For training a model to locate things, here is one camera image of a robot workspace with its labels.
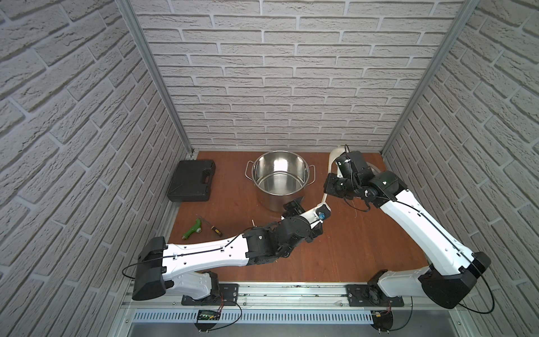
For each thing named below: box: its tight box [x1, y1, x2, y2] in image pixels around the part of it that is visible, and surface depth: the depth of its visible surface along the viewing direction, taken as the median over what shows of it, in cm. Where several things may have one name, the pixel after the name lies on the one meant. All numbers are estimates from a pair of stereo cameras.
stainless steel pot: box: [244, 150, 316, 212], surface depth 98 cm
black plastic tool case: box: [167, 160, 216, 203], surface depth 102 cm
